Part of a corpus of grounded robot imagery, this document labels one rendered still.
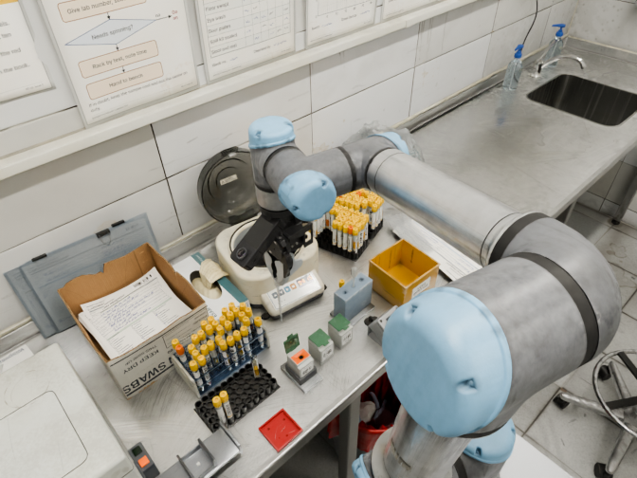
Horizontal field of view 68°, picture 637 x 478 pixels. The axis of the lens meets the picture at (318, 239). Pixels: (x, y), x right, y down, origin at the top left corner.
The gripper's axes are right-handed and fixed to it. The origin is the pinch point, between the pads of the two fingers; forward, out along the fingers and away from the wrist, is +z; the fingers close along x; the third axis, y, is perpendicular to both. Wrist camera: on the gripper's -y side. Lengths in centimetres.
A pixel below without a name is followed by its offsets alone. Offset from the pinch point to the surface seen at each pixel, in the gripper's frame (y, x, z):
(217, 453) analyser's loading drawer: -26.5, -11.0, 21.6
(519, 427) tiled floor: 80, -42, 113
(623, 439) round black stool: 97, -71, 103
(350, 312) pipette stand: 17.7, -4.3, 21.4
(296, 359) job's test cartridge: -2.5, -7.4, 17.9
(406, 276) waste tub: 40.2, -4.2, 24.9
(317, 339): 5.1, -5.9, 18.9
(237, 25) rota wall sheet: 29, 48, -33
